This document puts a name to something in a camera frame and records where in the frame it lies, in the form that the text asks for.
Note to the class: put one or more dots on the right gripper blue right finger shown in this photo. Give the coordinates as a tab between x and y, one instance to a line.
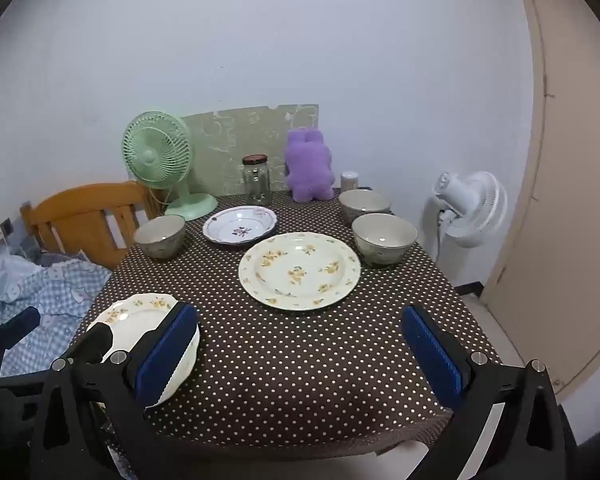
529	441

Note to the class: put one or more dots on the beige door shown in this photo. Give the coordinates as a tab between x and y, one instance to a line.
544	289

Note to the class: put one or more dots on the green ceramic bowl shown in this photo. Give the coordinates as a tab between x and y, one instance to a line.
161	238

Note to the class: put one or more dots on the purple plush toy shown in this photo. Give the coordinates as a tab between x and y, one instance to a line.
308	163

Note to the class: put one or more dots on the green desk fan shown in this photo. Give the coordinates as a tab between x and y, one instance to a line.
158	150

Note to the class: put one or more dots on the red patterned white plate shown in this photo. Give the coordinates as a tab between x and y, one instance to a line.
239	225

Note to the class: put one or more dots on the green patterned wall mat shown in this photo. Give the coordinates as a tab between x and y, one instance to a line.
223	138

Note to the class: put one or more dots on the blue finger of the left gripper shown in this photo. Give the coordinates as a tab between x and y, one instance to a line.
17	328
91	347

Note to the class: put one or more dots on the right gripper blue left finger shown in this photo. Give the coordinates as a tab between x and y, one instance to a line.
66	442

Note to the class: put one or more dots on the blue checkered cloth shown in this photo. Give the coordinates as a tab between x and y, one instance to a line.
62	293

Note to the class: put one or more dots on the white standing fan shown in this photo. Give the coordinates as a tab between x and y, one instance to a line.
473	207

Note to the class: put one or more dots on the small yellow floral plate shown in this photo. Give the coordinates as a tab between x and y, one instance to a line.
133	317

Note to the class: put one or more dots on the cotton swab container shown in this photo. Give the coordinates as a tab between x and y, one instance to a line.
348	181

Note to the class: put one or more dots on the wooden chair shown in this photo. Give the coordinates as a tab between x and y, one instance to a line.
98	219

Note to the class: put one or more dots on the brown polka dot tablecloth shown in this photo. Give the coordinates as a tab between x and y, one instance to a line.
273	384

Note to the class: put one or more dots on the large yellow floral plate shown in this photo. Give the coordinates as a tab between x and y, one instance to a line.
299	272

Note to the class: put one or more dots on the glass jar with lid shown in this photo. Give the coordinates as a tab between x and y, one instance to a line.
257	179

